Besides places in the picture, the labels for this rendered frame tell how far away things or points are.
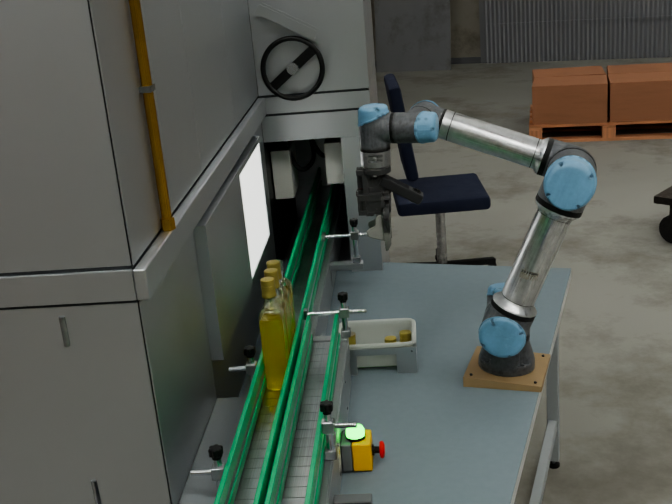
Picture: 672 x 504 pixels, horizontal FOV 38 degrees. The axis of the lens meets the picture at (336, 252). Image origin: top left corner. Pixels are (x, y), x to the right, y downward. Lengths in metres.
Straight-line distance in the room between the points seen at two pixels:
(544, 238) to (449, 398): 0.51
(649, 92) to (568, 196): 5.94
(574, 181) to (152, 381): 1.06
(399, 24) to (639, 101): 4.71
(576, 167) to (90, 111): 1.12
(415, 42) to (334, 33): 8.94
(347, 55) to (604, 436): 1.74
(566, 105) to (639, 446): 4.75
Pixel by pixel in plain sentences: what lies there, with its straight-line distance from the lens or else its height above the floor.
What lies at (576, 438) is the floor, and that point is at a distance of 3.86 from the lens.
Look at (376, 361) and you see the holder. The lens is 2.69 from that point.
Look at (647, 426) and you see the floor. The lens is 3.97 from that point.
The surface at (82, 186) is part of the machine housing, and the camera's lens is 1.76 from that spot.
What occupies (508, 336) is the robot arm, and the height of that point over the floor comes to 0.95.
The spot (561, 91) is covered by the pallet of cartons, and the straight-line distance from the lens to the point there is 8.16.
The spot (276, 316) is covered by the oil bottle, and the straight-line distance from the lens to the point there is 2.31.
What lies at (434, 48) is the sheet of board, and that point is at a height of 0.26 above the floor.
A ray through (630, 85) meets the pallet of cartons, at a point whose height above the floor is 0.44.
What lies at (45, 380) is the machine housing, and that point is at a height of 1.18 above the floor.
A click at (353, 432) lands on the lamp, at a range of 2.24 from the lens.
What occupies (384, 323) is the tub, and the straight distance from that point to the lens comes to 2.82.
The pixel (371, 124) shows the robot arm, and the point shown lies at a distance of 2.36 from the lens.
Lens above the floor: 1.97
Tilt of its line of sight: 19 degrees down
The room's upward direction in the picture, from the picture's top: 5 degrees counter-clockwise
